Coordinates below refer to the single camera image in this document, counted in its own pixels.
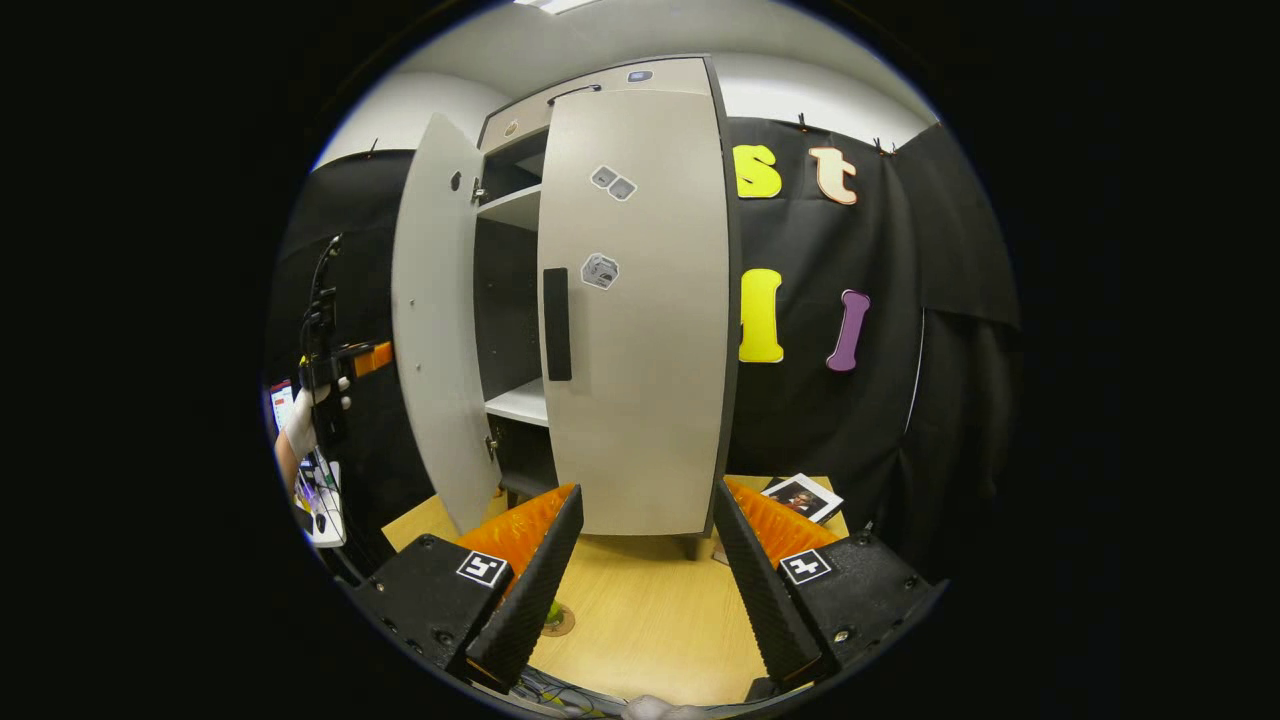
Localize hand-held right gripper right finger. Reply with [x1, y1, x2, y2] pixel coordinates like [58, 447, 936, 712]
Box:
[712, 478, 946, 693]

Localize grey cabinet door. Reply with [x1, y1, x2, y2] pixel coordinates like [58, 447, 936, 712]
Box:
[537, 88, 733, 538]
[390, 112, 504, 534]

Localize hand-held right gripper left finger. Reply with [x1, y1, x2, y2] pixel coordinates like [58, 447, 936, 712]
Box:
[350, 484, 585, 693]

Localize grey cabinet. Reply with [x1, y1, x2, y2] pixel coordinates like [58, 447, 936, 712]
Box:
[470, 55, 746, 561]

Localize photo booklet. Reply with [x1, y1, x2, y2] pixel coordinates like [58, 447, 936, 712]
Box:
[762, 473, 844, 524]

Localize tangled cables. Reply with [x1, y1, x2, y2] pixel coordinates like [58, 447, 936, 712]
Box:
[505, 665, 611, 719]

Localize black backdrop cloth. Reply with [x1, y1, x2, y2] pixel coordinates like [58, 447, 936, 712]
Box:
[725, 117, 1023, 581]
[262, 150, 441, 581]

